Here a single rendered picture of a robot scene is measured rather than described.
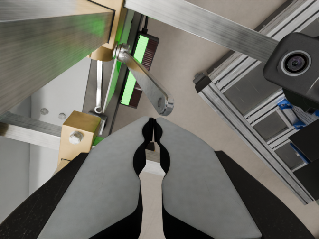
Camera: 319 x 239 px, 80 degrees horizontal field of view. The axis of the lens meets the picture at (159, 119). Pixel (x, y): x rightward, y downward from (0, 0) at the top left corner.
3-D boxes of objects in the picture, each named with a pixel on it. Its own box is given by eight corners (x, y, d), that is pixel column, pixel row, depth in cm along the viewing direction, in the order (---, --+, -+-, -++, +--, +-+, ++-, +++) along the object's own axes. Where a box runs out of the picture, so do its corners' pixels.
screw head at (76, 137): (84, 133, 31) (81, 137, 30) (82, 142, 32) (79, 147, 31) (70, 129, 30) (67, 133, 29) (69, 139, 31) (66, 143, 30)
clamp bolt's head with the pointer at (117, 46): (136, 42, 39) (130, 46, 25) (133, 54, 40) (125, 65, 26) (127, 39, 38) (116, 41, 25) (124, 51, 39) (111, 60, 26)
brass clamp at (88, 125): (105, 118, 35) (97, 134, 31) (92, 169, 41) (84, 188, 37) (70, 108, 34) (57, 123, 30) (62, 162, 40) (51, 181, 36)
